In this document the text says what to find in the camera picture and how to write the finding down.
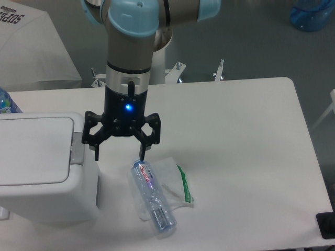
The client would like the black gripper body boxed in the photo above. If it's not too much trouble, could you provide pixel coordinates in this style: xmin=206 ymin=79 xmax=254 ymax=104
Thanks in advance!
xmin=101 ymin=87 xmax=148 ymax=136

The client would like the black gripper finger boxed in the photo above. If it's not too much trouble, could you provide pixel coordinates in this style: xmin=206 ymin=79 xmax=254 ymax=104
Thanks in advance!
xmin=132 ymin=112 xmax=162 ymax=161
xmin=81 ymin=110 xmax=115 ymax=161

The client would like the white push-lid trash can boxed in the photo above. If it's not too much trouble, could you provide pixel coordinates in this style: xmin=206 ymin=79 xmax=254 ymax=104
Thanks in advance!
xmin=1 ymin=112 xmax=101 ymax=223

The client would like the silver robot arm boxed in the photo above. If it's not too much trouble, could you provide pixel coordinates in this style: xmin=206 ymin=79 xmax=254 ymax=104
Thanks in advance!
xmin=81 ymin=0 xmax=221 ymax=160

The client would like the left white table clamp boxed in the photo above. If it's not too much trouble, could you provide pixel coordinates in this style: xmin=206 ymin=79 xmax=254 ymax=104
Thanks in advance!
xmin=91 ymin=67 xmax=106 ymax=88

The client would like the white table clamp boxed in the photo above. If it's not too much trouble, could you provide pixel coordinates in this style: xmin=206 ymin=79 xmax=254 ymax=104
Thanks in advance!
xmin=91 ymin=67 xmax=106 ymax=88
xmin=213 ymin=59 xmax=225 ymax=82
xmin=165 ymin=62 xmax=186 ymax=84

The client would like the middle white table clamp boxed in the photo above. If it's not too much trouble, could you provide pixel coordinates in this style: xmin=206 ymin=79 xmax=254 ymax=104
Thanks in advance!
xmin=165 ymin=62 xmax=186 ymax=84

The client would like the clear green-edged plastic bag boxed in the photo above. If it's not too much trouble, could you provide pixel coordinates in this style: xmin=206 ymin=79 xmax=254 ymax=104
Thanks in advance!
xmin=127 ymin=157 xmax=194 ymax=221

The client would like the right white table clamp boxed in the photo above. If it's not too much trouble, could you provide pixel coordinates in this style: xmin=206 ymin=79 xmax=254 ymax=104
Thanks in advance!
xmin=213 ymin=59 xmax=225 ymax=82

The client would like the clear plastic water bottle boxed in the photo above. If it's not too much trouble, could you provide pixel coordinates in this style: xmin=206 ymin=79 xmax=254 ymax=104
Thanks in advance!
xmin=131 ymin=158 xmax=177 ymax=234

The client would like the blue labelled bottle left edge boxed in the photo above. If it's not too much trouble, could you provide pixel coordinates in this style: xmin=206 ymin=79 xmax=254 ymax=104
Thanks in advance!
xmin=1 ymin=88 xmax=22 ymax=114

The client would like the large blue water jug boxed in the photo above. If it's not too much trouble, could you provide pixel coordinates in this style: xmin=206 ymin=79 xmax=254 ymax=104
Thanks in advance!
xmin=289 ymin=1 xmax=334 ymax=32

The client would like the black device at table edge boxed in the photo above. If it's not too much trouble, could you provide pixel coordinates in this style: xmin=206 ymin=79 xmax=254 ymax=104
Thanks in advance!
xmin=316 ymin=212 xmax=334 ymax=239

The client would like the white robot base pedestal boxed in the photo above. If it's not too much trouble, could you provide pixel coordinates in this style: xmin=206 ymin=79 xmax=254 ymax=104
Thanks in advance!
xmin=149 ymin=48 xmax=166 ymax=85

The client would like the white frame at right edge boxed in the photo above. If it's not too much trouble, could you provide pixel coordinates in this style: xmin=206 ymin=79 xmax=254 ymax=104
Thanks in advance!
xmin=312 ymin=89 xmax=335 ymax=130

